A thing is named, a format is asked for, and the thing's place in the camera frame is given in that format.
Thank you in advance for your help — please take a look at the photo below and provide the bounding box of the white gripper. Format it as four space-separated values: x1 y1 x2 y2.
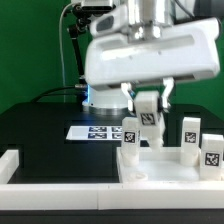
85 18 220 112

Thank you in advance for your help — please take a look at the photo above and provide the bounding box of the white square tabletop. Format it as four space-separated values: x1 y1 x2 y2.
116 146 224 184

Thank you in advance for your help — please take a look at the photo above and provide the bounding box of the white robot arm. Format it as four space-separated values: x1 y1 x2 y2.
71 0 220 112

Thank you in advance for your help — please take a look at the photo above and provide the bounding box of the white marker sheet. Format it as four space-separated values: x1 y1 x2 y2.
65 125 149 142

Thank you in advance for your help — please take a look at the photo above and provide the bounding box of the white front fence bar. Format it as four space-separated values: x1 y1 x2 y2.
0 181 224 210

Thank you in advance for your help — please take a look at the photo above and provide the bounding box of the white fence bar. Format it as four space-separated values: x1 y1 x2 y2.
0 150 19 184
0 181 224 210

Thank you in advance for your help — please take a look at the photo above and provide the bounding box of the white left fence bar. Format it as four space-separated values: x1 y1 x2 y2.
0 150 19 184

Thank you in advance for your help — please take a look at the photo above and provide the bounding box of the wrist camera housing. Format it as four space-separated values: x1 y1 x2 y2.
90 4 128 38

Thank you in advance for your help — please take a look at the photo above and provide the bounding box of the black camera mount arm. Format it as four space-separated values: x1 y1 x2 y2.
67 4 117 89

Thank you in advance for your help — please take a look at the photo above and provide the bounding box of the white cable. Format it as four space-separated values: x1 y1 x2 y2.
58 2 81 88

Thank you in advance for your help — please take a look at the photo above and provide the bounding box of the black cable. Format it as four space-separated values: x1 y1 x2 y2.
30 85 88 103

